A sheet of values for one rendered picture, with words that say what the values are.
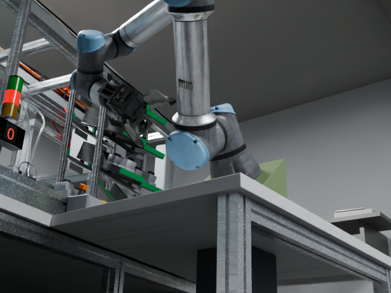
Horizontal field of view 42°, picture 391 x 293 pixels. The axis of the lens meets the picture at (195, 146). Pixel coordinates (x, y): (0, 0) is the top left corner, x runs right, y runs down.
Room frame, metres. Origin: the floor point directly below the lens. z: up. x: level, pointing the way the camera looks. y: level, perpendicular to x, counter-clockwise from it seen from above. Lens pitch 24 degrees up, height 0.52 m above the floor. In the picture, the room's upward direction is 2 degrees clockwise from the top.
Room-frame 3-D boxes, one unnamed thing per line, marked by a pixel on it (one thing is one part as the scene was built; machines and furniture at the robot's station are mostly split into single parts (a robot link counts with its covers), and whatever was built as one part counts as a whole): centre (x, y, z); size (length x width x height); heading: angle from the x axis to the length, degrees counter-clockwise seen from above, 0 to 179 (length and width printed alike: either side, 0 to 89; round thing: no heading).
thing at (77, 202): (1.43, 0.27, 0.93); 0.21 x 0.07 x 0.06; 154
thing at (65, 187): (1.61, 0.44, 1.06); 0.08 x 0.04 x 0.07; 64
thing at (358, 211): (3.62, -1.22, 1.61); 0.30 x 0.29 x 0.08; 52
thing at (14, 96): (1.48, 0.62, 1.34); 0.05 x 0.05 x 0.05
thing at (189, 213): (1.43, -0.09, 0.84); 0.90 x 0.70 x 0.03; 142
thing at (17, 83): (1.48, 0.62, 1.39); 0.05 x 0.05 x 0.05
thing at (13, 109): (1.48, 0.62, 1.29); 0.05 x 0.05 x 0.05
